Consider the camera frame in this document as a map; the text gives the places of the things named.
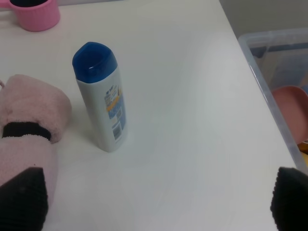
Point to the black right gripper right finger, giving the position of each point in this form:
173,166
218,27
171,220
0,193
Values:
289,205

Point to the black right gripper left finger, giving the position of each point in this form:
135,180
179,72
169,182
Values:
24,201

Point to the rolled pink towel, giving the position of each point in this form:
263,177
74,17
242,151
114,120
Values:
33,117

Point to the pink plate in bin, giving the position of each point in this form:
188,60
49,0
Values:
292,102

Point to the clear plastic storage bin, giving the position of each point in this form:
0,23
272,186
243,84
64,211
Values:
278,59

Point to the white bottle blue cap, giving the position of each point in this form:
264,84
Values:
98,78

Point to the pink saucepan with handle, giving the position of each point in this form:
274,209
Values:
34,15

